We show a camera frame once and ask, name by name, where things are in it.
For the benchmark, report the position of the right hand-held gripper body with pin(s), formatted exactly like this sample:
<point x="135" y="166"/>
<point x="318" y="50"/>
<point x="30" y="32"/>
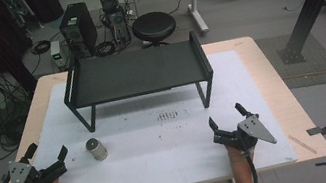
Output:
<point x="249" y="130"/>

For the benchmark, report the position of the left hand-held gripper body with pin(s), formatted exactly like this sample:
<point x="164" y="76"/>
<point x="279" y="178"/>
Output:
<point x="32" y="179"/>

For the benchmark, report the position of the silver metal can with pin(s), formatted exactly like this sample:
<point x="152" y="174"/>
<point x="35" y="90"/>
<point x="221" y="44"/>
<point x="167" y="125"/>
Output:
<point x="97" y="149"/>

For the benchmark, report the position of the black metal shelf rack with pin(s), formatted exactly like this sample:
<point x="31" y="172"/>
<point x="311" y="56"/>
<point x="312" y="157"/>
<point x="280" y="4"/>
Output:
<point x="134" y="73"/>

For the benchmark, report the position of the person's right hand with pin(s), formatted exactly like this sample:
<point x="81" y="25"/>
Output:
<point x="236" y="155"/>

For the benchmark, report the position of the light wooden table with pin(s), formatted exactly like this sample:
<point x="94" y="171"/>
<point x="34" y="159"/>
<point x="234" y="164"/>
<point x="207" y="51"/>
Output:
<point x="281" y="94"/>

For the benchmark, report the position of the white foam mat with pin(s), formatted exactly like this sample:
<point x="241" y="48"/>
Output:
<point x="163" y="162"/>

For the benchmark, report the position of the black tape strip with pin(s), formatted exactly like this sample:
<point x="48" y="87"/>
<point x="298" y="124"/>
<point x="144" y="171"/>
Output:
<point x="317" y="131"/>

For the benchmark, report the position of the grey floor mat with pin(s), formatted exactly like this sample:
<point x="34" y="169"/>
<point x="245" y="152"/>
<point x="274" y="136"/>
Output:
<point x="316" y="68"/>

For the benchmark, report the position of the grey bench power supply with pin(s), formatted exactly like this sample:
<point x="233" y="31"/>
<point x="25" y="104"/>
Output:
<point x="58" y="55"/>

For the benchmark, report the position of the black round stool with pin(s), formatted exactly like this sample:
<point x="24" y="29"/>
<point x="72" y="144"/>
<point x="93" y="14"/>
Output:
<point x="154" y="27"/>

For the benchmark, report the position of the black computer tower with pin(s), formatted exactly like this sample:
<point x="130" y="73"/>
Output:
<point x="77" y="28"/>

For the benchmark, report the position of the open computer case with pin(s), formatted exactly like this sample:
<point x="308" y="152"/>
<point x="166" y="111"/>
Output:
<point x="115" y="20"/>

